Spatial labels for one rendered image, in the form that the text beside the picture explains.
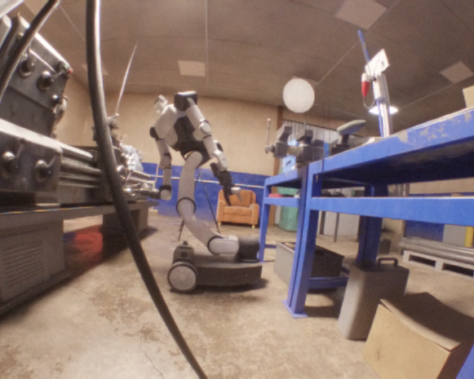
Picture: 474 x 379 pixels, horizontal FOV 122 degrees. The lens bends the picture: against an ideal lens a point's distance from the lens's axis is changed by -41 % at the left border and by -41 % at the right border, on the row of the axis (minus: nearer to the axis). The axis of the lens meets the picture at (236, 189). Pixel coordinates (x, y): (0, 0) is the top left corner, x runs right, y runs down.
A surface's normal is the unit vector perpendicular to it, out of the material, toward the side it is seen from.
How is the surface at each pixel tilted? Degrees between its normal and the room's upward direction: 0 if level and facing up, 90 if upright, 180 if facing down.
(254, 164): 90
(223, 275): 90
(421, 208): 90
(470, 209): 90
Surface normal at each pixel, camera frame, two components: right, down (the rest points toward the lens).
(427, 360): -0.99, -0.11
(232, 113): 0.10, -0.04
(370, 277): -0.12, -0.06
